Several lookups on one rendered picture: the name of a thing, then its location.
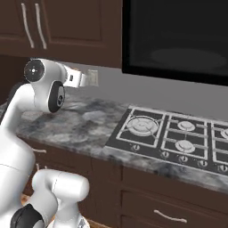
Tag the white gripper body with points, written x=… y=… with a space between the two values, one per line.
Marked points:
x=83 y=79

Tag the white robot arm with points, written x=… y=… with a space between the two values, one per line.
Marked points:
x=17 y=160

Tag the silver hob knob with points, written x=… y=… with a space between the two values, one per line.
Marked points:
x=136 y=147
x=203 y=163
x=223 y=168
x=183 y=158
x=164 y=154

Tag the black gas hob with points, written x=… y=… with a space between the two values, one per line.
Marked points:
x=166 y=139

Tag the black microwave oven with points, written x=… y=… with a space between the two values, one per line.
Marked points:
x=178 y=38

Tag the white wall outlet plate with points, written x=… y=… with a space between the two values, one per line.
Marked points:
x=93 y=77

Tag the dark brown wall cupboard door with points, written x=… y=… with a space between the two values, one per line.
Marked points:
x=12 y=23
x=80 y=26

